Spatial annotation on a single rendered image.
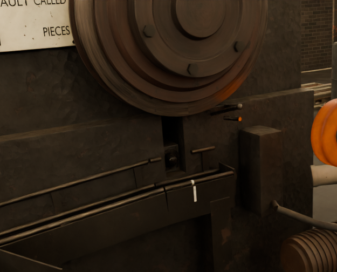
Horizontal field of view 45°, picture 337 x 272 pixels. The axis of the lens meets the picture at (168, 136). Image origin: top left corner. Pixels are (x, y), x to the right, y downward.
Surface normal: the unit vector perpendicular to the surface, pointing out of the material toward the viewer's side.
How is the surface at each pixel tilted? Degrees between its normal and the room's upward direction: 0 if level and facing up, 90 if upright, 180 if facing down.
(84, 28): 90
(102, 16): 90
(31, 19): 90
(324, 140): 88
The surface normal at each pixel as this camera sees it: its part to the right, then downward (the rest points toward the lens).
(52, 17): 0.41, 0.19
